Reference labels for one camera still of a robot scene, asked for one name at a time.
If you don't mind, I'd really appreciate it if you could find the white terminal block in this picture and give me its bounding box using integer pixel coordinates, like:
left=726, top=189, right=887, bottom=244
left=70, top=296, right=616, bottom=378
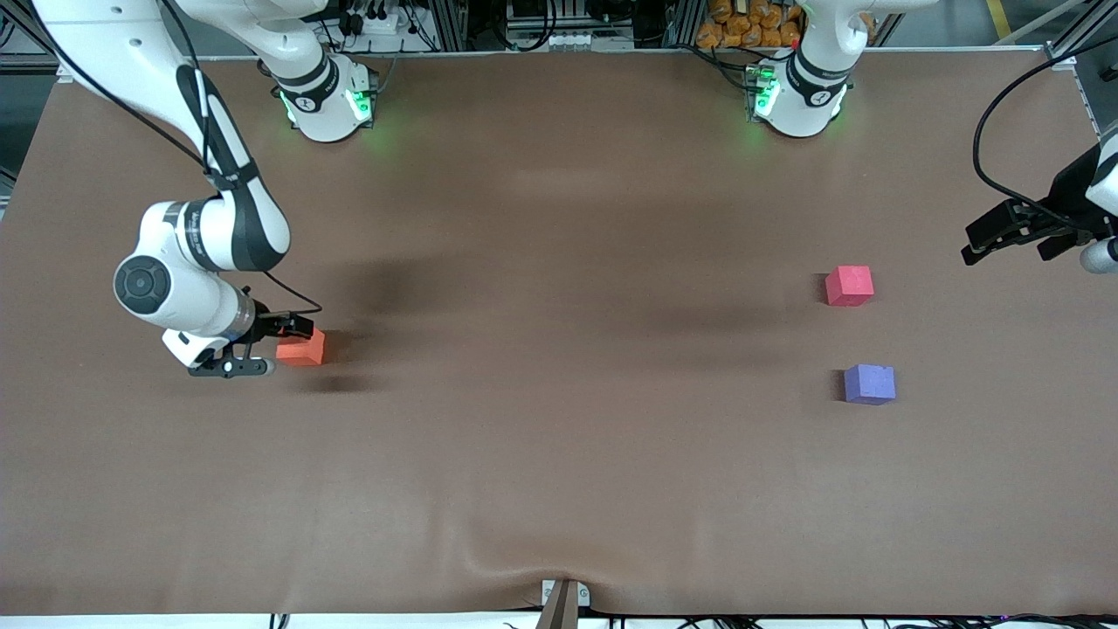
left=515, top=31, right=605, bottom=52

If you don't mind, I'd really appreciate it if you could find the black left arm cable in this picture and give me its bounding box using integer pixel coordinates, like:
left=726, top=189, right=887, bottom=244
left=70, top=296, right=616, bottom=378
left=972, top=39, right=1118, bottom=230

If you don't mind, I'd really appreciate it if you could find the brown table mat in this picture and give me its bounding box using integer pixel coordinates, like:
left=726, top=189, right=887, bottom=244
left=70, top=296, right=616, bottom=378
left=0, top=51, right=1118, bottom=617

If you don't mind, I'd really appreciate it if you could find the aluminium frame post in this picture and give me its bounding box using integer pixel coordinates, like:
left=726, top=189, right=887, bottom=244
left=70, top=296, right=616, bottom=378
left=426, top=0, right=473, bottom=52
left=664, top=0, right=707, bottom=49

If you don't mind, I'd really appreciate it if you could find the red foam block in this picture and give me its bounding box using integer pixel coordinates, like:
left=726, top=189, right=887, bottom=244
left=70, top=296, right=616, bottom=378
left=825, top=266, right=874, bottom=308

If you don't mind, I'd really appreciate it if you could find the white power strip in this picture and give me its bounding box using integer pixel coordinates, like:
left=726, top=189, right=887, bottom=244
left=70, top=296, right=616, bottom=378
left=348, top=7, right=404, bottom=38

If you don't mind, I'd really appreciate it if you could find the pile of orange packets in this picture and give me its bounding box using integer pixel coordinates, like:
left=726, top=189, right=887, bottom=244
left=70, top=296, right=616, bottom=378
left=696, top=0, right=804, bottom=50

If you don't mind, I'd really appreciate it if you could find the brown camera post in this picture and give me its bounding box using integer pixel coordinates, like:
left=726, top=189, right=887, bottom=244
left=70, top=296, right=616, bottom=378
left=535, top=581, right=580, bottom=629

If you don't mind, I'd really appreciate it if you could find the aluminium frame profile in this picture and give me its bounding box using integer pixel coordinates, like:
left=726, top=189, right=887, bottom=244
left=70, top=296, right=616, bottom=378
left=0, top=0, right=62, bottom=73
left=1044, top=0, right=1118, bottom=55

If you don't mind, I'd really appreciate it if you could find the purple foam block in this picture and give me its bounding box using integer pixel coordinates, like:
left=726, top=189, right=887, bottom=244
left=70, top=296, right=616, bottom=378
left=843, top=363, right=897, bottom=406

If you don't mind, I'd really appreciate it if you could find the metal mounting bracket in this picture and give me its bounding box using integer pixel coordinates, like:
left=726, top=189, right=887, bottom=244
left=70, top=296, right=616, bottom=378
left=542, top=579, right=591, bottom=609

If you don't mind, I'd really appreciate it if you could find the black background cable bundle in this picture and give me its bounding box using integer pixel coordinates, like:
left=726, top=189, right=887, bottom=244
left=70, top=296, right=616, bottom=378
left=476, top=0, right=560, bottom=49

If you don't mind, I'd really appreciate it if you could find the orange foam block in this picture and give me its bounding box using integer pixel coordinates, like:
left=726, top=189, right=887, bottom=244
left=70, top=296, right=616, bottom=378
left=276, top=328, right=327, bottom=367

